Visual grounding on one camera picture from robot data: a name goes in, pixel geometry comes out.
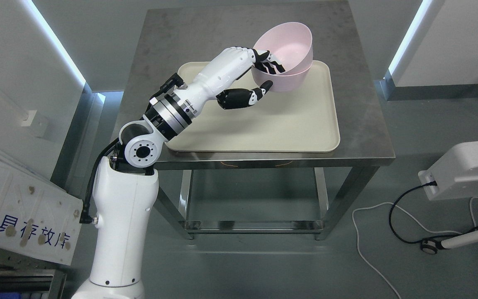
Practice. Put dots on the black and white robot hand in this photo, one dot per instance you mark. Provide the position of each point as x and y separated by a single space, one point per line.
213 82

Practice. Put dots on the pink bowl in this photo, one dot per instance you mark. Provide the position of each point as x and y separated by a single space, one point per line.
281 82
291 44

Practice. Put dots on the white wall socket box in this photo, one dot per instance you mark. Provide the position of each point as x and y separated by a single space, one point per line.
29 118

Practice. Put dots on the white machine with red label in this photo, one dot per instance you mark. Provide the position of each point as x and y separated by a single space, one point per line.
455 173

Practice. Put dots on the stainless steel table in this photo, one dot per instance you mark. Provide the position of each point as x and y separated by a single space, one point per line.
172 36

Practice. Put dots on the white pole with caster wheel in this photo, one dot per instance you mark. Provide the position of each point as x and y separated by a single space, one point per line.
432 246

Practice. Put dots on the white signboard with blue characters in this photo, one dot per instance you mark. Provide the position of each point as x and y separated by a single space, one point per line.
37 218

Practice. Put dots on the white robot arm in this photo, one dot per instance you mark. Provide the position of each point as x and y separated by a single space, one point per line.
122 191

